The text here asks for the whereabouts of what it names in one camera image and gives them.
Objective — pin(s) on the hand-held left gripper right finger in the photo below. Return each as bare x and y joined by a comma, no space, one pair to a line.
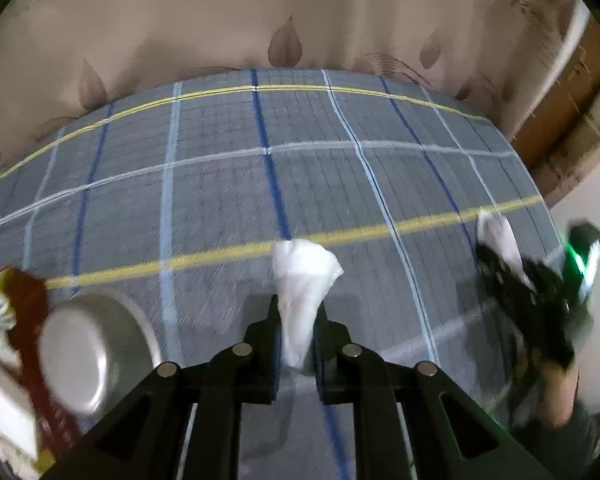
330,360

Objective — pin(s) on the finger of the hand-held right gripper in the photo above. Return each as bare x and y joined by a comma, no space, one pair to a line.
497,272
540,272

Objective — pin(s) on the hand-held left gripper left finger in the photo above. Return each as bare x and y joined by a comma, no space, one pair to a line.
262,355

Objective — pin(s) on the gold metal tin box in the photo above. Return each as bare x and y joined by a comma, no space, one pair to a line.
35,335

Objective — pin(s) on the white cloth with yellow trim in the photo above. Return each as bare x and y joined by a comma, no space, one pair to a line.
5,410

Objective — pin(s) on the person's right forearm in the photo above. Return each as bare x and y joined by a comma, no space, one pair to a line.
560,395

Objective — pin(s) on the person's dark green clothing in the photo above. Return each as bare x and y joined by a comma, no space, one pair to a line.
575,445

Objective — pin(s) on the brown wooden door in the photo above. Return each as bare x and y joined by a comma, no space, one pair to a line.
575,110

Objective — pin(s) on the grey plaid bed sheet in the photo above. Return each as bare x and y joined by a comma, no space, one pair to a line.
330,185

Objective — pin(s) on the stainless steel bowl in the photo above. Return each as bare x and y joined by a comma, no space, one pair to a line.
87,355

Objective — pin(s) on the beige leaf-print curtain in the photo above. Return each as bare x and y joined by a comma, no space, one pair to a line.
230,25

